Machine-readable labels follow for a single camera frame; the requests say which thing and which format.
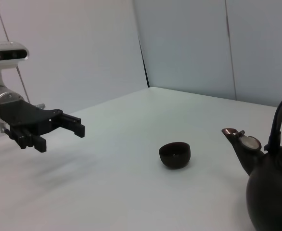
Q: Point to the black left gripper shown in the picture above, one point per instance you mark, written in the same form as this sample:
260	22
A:
23	114

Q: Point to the dark brown teacup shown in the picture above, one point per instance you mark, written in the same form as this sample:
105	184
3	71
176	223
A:
174	156

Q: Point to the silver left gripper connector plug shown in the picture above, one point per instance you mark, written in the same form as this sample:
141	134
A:
41	106

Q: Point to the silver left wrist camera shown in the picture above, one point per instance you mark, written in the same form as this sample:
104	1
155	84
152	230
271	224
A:
8	55

